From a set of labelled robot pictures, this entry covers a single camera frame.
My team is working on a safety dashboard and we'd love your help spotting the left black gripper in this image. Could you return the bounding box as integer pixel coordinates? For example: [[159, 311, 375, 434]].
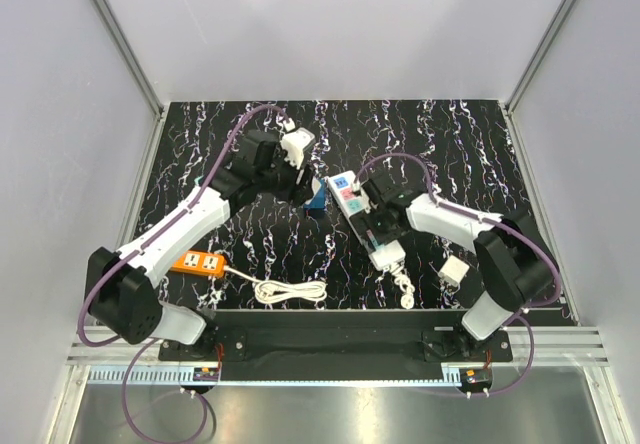
[[256, 144, 316, 208]]

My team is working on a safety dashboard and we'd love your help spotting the white charger plug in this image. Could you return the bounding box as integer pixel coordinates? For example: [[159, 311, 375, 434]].
[[438, 256, 470, 287]]

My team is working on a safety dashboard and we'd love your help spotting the white multicolour power strip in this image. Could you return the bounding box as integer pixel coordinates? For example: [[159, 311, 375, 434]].
[[326, 171, 406, 272]]

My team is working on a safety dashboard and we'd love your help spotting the orange power strip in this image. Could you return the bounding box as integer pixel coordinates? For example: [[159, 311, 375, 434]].
[[170, 250, 227, 278]]

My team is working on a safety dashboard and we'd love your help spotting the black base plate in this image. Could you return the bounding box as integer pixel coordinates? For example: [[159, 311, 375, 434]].
[[158, 310, 513, 384]]

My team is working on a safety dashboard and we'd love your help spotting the blue cube socket adapter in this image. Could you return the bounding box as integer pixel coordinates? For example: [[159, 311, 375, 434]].
[[303, 178, 326, 215]]

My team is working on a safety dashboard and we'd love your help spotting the white power strip plug cord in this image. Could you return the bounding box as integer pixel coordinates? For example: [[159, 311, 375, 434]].
[[389, 258, 416, 311]]

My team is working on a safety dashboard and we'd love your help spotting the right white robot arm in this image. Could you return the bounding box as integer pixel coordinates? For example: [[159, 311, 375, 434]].
[[352, 173, 562, 361]]

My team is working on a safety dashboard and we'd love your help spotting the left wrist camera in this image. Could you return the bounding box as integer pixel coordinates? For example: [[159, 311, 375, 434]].
[[280, 128, 316, 169]]

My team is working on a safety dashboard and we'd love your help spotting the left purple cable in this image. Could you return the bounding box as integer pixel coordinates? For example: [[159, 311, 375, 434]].
[[77, 104, 296, 349]]

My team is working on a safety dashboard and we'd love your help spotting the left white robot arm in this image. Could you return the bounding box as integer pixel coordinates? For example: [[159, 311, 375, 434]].
[[82, 128, 315, 360]]

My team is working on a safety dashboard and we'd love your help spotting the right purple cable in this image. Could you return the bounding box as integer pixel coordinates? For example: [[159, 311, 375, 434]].
[[352, 152, 564, 308]]

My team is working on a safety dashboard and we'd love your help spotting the white coiled cable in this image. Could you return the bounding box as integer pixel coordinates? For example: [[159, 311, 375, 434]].
[[223, 266, 329, 306]]

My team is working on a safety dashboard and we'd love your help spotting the purple cable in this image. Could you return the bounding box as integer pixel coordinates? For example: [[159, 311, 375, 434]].
[[352, 152, 564, 308], [77, 104, 296, 349]]

